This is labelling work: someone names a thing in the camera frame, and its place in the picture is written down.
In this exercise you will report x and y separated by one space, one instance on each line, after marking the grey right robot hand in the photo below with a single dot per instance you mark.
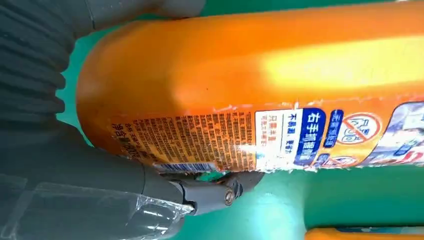
82 185

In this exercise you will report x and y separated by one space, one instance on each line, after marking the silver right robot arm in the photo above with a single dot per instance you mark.
30 66

